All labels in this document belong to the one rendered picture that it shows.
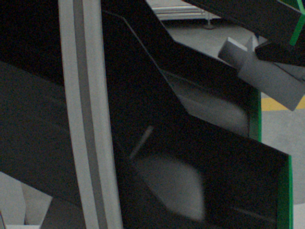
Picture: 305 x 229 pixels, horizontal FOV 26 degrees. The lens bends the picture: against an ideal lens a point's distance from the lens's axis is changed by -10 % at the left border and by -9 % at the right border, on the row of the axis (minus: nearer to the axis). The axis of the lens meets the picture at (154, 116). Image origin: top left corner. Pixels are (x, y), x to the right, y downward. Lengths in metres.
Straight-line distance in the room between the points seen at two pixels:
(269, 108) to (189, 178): 2.86
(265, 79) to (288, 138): 2.49
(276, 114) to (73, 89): 2.96
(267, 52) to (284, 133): 2.55
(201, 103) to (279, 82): 0.07
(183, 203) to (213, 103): 0.18
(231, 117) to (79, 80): 0.29
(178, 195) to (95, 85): 0.14
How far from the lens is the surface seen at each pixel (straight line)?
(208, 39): 4.21
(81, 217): 0.55
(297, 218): 1.06
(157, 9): 4.33
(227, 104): 0.63
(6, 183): 2.11
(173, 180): 0.47
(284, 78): 0.59
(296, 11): 0.35
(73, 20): 0.33
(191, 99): 0.61
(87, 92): 0.35
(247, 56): 0.59
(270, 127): 3.16
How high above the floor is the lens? 1.48
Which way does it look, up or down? 27 degrees down
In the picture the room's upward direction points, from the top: 4 degrees counter-clockwise
